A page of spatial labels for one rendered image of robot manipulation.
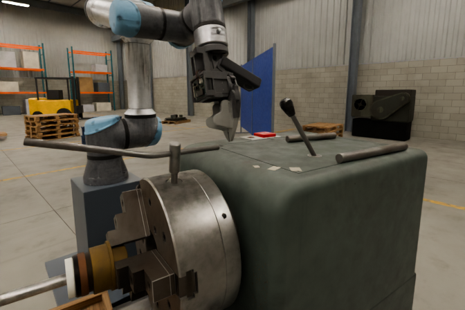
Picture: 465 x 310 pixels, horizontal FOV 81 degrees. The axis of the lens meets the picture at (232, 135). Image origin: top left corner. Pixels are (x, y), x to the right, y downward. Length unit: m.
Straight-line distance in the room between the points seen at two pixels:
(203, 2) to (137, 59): 0.47
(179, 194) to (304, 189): 0.23
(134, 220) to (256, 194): 0.27
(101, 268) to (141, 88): 0.66
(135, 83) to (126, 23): 0.42
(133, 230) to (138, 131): 0.50
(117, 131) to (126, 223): 0.47
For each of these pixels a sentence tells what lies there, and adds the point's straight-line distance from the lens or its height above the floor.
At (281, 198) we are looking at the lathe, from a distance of 0.50.
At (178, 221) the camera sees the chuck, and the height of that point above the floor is 1.19.
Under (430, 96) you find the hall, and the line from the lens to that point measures 10.43.
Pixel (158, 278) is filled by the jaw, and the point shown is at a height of 1.11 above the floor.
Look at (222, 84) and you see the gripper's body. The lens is 0.60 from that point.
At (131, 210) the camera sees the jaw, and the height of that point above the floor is 1.17.
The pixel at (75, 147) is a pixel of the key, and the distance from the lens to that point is 0.50.
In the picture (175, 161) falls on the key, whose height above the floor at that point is 1.28.
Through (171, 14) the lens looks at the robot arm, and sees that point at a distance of 0.72.
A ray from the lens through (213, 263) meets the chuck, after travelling 0.54.
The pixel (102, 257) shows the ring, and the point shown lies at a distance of 0.60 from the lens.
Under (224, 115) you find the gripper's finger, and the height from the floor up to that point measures 1.37.
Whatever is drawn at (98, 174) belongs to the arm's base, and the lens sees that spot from 1.05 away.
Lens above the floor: 1.42
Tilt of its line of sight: 9 degrees down
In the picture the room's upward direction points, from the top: straight up
